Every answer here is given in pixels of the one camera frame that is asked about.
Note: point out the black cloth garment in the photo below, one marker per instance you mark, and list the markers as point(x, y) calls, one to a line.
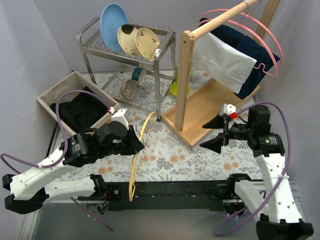
point(81, 112)

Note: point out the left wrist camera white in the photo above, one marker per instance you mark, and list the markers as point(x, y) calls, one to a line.
point(120, 116)

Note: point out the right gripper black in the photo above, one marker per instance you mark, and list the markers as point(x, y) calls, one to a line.
point(225, 132)

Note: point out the floral table mat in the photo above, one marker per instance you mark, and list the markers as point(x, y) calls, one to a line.
point(166, 158)

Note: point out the lime green bowl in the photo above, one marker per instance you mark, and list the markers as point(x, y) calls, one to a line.
point(174, 88)

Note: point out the cream floral plate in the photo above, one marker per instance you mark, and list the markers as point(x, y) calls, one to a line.
point(147, 42)

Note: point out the patterned red bowl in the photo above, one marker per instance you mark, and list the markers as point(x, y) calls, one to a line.
point(128, 89)

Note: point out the pink wavy hanger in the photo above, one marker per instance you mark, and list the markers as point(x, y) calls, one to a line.
point(262, 64)
point(257, 22)

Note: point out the wooden clothes rack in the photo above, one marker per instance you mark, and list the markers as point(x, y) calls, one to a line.
point(193, 110)

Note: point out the cream plate dark spot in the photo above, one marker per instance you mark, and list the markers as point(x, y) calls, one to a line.
point(126, 36)

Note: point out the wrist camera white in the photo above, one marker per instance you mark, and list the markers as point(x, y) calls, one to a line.
point(120, 116)
point(228, 111)

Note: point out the white cloth garment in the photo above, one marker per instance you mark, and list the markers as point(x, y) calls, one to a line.
point(222, 62)

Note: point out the teal cup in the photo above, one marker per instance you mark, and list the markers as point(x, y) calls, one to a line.
point(139, 75)

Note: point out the dark blue denim skirt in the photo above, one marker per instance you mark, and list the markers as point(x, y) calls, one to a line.
point(248, 46)

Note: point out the steel dish rack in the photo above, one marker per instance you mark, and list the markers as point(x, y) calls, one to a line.
point(94, 46)

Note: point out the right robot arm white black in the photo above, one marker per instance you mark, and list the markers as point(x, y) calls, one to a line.
point(276, 215)

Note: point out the wicker laundry basket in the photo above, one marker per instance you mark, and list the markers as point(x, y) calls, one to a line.
point(75, 81)

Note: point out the yellow wavy hanger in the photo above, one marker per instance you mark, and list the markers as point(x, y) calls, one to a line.
point(135, 162)

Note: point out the blue plate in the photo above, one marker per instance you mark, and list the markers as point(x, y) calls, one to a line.
point(111, 19)

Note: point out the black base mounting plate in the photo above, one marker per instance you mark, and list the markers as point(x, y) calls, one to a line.
point(171, 195)

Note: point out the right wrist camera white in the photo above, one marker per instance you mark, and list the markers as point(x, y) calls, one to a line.
point(228, 111)

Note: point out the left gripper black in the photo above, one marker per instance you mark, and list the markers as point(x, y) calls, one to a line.
point(127, 141)

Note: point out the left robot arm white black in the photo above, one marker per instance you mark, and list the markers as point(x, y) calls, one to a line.
point(37, 186)

